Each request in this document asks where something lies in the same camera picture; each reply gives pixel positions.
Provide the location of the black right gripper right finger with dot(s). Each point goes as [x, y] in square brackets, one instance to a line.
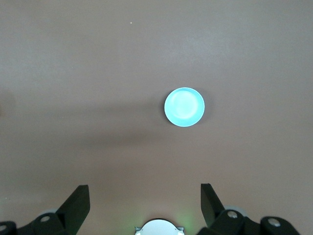
[220, 220]

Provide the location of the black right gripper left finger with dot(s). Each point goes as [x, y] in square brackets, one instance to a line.
[71, 215]

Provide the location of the light blue bowl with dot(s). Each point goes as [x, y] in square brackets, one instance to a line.
[184, 107]

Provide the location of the brown table cover mat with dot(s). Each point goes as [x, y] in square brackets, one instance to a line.
[73, 73]

